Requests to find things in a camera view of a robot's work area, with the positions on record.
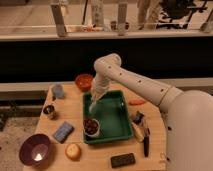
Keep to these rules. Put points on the round yellow pastry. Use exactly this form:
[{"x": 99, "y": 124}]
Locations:
[{"x": 73, "y": 151}]

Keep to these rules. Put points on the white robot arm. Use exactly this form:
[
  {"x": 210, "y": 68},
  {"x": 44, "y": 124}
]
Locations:
[{"x": 189, "y": 114}]

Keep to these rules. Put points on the orange carrot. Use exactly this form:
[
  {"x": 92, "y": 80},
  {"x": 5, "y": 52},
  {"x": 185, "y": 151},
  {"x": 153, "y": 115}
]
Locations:
[{"x": 135, "y": 102}]

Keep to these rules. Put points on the small dark blue object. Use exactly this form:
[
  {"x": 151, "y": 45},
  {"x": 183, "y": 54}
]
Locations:
[{"x": 138, "y": 117}]

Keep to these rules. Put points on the small metal can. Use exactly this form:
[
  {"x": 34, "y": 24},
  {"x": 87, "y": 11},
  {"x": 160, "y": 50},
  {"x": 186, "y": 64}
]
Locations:
[{"x": 49, "y": 111}]

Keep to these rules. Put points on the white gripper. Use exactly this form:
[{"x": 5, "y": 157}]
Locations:
[{"x": 97, "y": 94}]

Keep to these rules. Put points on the black rectangular block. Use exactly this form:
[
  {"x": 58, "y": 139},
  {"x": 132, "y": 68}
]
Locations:
[{"x": 122, "y": 160}]

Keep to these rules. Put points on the orange bowl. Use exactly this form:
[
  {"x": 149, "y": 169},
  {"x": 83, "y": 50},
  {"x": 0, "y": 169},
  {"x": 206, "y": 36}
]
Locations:
[{"x": 84, "y": 82}]

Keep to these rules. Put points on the purple bowl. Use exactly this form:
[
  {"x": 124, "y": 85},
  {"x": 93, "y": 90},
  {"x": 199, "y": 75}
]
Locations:
[{"x": 35, "y": 150}]

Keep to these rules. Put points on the blue sponge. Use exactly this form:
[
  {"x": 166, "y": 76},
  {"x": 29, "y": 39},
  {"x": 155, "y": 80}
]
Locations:
[{"x": 63, "y": 132}]

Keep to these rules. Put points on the yellow banana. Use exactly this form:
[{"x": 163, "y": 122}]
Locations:
[{"x": 137, "y": 132}]

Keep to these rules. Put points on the light blue cup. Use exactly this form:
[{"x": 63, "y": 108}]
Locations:
[{"x": 57, "y": 91}]

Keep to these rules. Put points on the green plastic tray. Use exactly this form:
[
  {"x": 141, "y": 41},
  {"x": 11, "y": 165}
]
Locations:
[{"x": 113, "y": 117}]

